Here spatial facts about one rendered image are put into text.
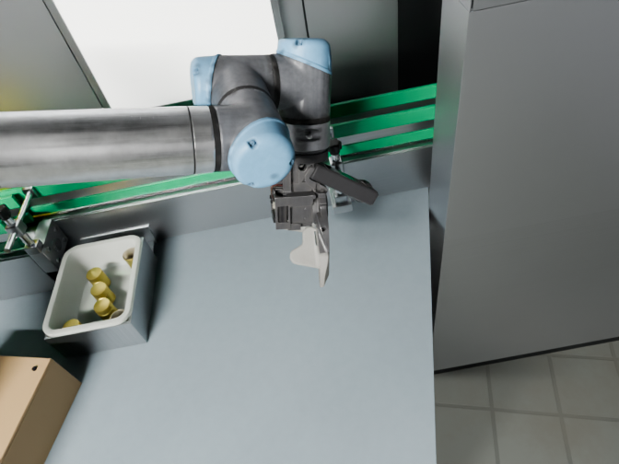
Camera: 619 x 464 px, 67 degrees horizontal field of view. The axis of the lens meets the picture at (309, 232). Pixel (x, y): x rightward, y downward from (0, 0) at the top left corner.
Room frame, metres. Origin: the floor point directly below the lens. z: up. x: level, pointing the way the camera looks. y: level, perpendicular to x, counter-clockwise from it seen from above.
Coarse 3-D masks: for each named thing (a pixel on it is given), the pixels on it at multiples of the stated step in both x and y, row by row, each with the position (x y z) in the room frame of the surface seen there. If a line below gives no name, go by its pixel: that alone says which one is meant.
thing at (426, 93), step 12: (432, 84) 0.87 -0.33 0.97; (372, 96) 0.87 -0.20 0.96; (384, 96) 0.86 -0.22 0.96; (396, 96) 0.86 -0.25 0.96; (408, 96) 0.86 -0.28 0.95; (420, 96) 0.86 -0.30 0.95; (432, 96) 0.86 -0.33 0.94; (336, 108) 0.87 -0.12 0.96; (348, 108) 0.87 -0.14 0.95; (360, 108) 0.87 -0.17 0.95; (372, 108) 0.86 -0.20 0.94; (384, 108) 0.87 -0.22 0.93; (396, 108) 0.87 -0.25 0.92; (408, 108) 0.86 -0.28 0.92; (336, 120) 0.87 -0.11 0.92; (348, 120) 0.87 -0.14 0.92
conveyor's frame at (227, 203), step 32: (352, 160) 0.78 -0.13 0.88; (384, 160) 0.77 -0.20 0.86; (416, 160) 0.77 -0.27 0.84; (192, 192) 0.79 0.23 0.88; (224, 192) 0.79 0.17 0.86; (256, 192) 0.78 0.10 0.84; (384, 192) 0.77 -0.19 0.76; (64, 224) 0.80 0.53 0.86; (96, 224) 0.80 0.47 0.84; (128, 224) 0.79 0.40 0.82; (160, 224) 0.79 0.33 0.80; (192, 224) 0.79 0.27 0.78; (224, 224) 0.79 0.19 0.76; (0, 256) 0.72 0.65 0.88; (0, 288) 0.71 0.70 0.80; (32, 288) 0.71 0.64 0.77
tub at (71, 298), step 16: (112, 240) 0.73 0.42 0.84; (128, 240) 0.73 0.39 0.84; (64, 256) 0.72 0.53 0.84; (80, 256) 0.73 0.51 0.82; (96, 256) 0.73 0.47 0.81; (112, 256) 0.73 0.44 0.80; (64, 272) 0.68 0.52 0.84; (80, 272) 0.71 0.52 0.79; (112, 272) 0.71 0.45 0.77; (128, 272) 0.70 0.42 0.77; (64, 288) 0.64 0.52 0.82; (80, 288) 0.67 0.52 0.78; (112, 288) 0.66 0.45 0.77; (128, 288) 0.59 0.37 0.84; (64, 304) 0.61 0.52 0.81; (80, 304) 0.64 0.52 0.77; (128, 304) 0.55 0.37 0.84; (48, 320) 0.56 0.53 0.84; (64, 320) 0.58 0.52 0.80; (80, 320) 0.59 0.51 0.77; (96, 320) 0.58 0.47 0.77; (112, 320) 0.52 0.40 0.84
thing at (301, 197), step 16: (304, 160) 0.52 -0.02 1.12; (320, 160) 0.53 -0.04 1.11; (288, 176) 0.53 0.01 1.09; (304, 176) 0.53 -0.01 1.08; (272, 192) 0.52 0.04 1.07; (288, 192) 0.52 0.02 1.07; (304, 192) 0.52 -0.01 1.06; (320, 192) 0.51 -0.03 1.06; (272, 208) 0.55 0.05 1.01; (288, 208) 0.50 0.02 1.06; (304, 208) 0.50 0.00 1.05; (288, 224) 0.49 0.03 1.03; (304, 224) 0.49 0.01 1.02
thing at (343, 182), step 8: (320, 168) 0.53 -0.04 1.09; (328, 168) 0.53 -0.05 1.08; (312, 176) 0.53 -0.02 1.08; (320, 176) 0.53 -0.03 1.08; (328, 176) 0.53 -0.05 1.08; (336, 176) 0.53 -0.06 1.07; (344, 176) 0.53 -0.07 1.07; (328, 184) 0.52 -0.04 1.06; (336, 184) 0.52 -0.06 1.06; (344, 184) 0.52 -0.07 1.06; (352, 184) 0.52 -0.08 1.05; (360, 184) 0.52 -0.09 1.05; (368, 184) 0.53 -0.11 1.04; (344, 192) 0.52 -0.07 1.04; (352, 192) 0.51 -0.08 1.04; (360, 192) 0.51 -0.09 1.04; (368, 192) 0.51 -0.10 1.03; (376, 192) 0.51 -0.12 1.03; (360, 200) 0.51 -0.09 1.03; (368, 200) 0.51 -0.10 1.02
